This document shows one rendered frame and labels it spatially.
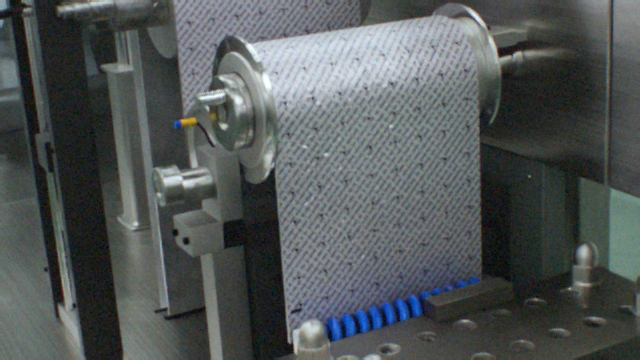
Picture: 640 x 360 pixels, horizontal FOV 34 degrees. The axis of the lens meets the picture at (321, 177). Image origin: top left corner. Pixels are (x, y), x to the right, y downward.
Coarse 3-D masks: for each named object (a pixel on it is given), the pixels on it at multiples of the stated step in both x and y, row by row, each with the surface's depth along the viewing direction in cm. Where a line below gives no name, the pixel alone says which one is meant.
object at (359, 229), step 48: (432, 144) 108; (288, 192) 102; (336, 192) 104; (384, 192) 107; (432, 192) 110; (288, 240) 103; (336, 240) 106; (384, 240) 108; (432, 240) 111; (480, 240) 114; (288, 288) 104; (336, 288) 107; (384, 288) 110; (432, 288) 113; (288, 336) 106
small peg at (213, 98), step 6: (222, 90) 102; (198, 96) 100; (204, 96) 101; (210, 96) 101; (216, 96) 101; (222, 96) 101; (198, 102) 101; (204, 102) 101; (210, 102) 101; (216, 102) 101; (222, 102) 102
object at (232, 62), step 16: (464, 32) 111; (480, 48) 110; (224, 64) 105; (240, 64) 102; (480, 64) 110; (256, 80) 99; (480, 80) 110; (256, 96) 100; (480, 96) 111; (256, 112) 100; (256, 128) 101; (256, 144) 102; (240, 160) 106; (256, 160) 103
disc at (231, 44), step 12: (228, 36) 104; (240, 36) 102; (228, 48) 104; (240, 48) 101; (252, 48) 100; (216, 60) 107; (252, 60) 99; (216, 72) 108; (264, 72) 98; (264, 84) 98; (264, 96) 98; (264, 108) 99; (276, 120) 98; (276, 132) 98; (276, 144) 99; (264, 156) 101; (276, 156) 100; (240, 168) 107; (252, 168) 105; (264, 168) 102; (252, 180) 105; (264, 180) 103
